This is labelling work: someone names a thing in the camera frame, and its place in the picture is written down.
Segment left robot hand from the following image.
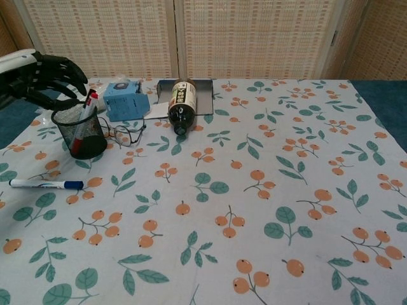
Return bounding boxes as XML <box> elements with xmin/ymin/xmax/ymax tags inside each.
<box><xmin>0</xmin><ymin>48</ymin><xmax>89</xmax><ymax>109</ymax></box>

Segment red marker pen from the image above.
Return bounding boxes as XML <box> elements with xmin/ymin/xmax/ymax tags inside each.
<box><xmin>70</xmin><ymin>89</ymin><xmax>99</xmax><ymax>154</ymax></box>

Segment blue capped white pen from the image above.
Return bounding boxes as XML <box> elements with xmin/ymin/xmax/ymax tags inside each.
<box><xmin>8</xmin><ymin>178</ymin><xmax>85</xmax><ymax>191</ymax></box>

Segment black mesh pen holder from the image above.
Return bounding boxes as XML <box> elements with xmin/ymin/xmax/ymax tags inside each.
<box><xmin>51</xmin><ymin>98</ymin><xmax>108</xmax><ymax>161</ymax></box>

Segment light blue carton box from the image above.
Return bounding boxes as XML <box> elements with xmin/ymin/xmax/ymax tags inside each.
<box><xmin>102</xmin><ymin>81</ymin><xmax>151</xmax><ymax>123</ymax></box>

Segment thin-rimmed eyeglasses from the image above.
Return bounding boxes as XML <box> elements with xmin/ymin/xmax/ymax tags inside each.
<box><xmin>96</xmin><ymin>115</ymin><xmax>148</xmax><ymax>148</ymax></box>

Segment white paper card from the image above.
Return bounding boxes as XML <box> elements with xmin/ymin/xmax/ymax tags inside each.
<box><xmin>144</xmin><ymin>101</ymin><xmax>170</xmax><ymax>120</ymax></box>

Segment dark brown drink bottle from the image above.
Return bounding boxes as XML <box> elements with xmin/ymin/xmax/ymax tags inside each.
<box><xmin>167</xmin><ymin>79</ymin><xmax>198</xmax><ymax>135</ymax></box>

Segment grey-blue shallow box tray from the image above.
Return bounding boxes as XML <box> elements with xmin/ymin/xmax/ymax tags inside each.
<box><xmin>155</xmin><ymin>79</ymin><xmax>215</xmax><ymax>116</ymax></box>

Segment woven bamboo folding screen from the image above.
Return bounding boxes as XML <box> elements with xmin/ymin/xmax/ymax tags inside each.
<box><xmin>0</xmin><ymin>0</ymin><xmax>407</xmax><ymax>81</ymax></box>

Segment floral print tablecloth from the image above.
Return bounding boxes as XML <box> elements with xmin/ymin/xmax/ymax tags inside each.
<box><xmin>0</xmin><ymin>77</ymin><xmax>407</xmax><ymax>305</ymax></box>

